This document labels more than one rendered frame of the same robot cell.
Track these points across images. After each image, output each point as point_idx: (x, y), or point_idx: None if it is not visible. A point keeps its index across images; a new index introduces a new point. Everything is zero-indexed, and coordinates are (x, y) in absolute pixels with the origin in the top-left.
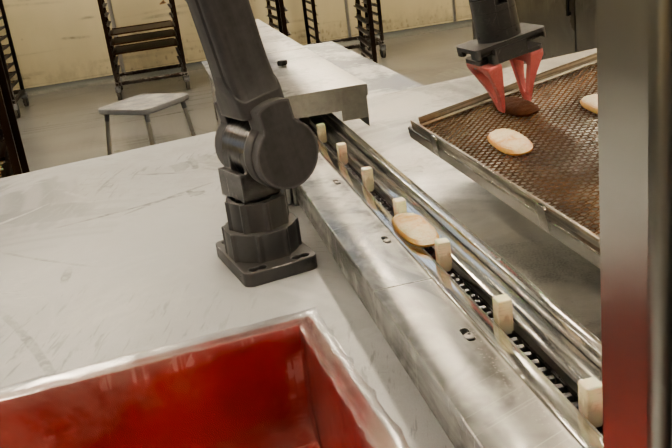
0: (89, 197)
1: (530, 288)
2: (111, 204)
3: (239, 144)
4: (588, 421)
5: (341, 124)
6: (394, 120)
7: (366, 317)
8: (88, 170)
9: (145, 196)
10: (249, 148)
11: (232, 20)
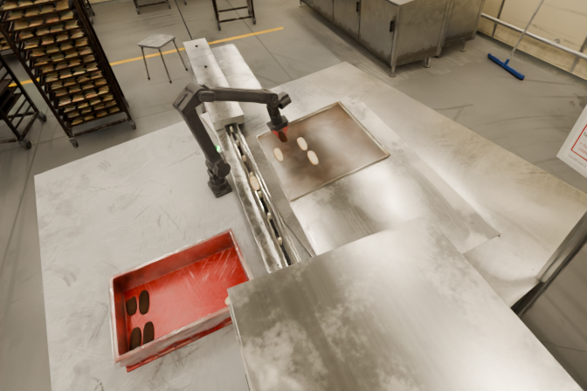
0: (166, 153)
1: (275, 209)
2: (174, 157)
3: (211, 168)
4: (279, 244)
5: (237, 126)
6: (252, 115)
7: (243, 209)
8: (162, 137)
9: (183, 154)
10: (214, 170)
11: (208, 146)
